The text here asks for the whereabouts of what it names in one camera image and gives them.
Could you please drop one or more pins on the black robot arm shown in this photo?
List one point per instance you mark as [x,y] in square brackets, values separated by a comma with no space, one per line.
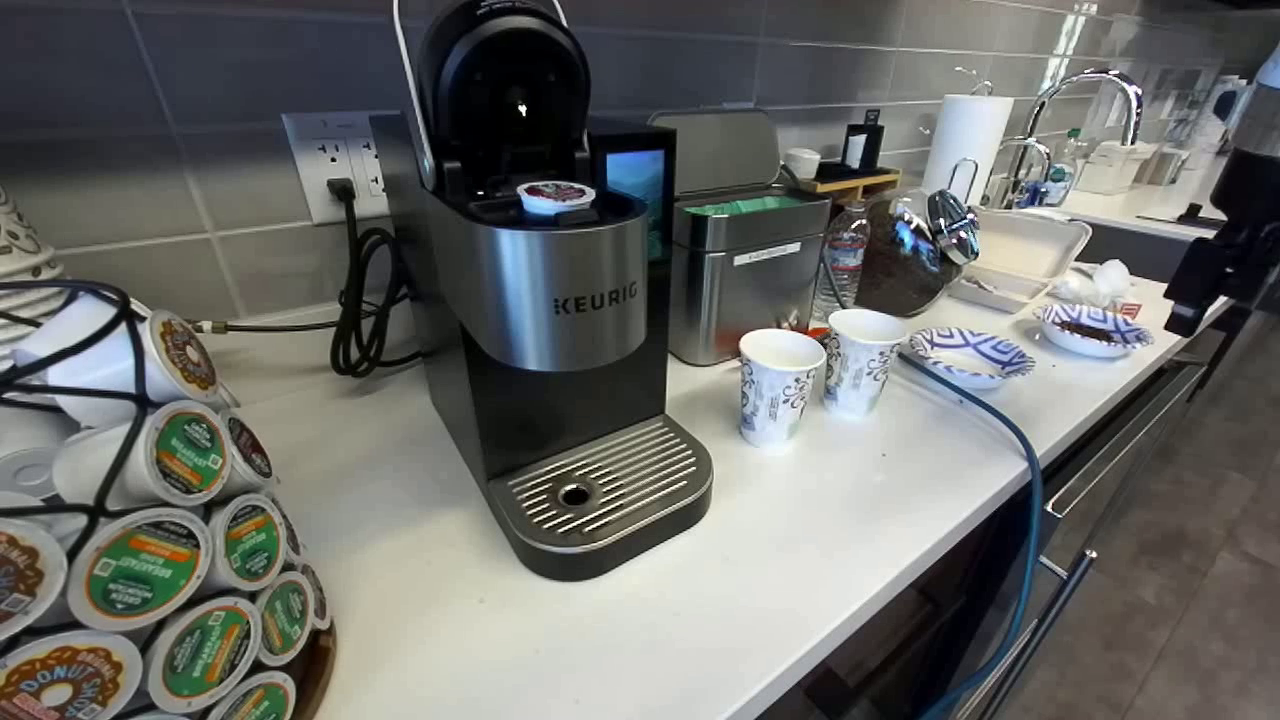
[1246,248]

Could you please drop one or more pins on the white rectangular tray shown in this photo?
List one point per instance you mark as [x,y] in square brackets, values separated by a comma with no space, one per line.
[1019,262]

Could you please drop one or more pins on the Keurig coffee machine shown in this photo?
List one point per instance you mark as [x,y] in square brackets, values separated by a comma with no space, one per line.
[546,332]

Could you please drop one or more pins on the white wall outlet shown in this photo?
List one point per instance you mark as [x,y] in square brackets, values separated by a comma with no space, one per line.
[334,145]

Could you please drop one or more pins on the patterned paper cup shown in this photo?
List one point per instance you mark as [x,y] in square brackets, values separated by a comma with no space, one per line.
[779,375]
[860,356]

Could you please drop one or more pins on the wooden shelf with bottles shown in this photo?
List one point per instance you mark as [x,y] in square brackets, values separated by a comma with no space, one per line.
[852,171]

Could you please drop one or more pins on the dark basket of packets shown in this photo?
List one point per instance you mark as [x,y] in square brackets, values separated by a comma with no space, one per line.
[916,247]

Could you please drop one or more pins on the K-cup pod in machine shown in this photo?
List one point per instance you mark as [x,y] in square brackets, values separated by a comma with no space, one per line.
[554,196]

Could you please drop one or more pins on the blue patterned plate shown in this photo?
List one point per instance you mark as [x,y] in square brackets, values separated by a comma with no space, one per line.
[971,356]

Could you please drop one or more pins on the K-cup pod carousel rack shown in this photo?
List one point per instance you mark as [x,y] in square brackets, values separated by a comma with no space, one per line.
[146,555]

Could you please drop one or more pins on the blue patterned bowl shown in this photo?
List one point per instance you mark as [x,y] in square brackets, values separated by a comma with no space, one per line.
[1093,332]

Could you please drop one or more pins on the clear plastic water bottle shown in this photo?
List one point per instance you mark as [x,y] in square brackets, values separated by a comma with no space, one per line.
[846,248]

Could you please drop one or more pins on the paper towel roll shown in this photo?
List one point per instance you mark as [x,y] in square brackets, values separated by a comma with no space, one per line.
[966,145]

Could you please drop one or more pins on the stainless steel tin box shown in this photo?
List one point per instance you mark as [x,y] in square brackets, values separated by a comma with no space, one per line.
[743,247]

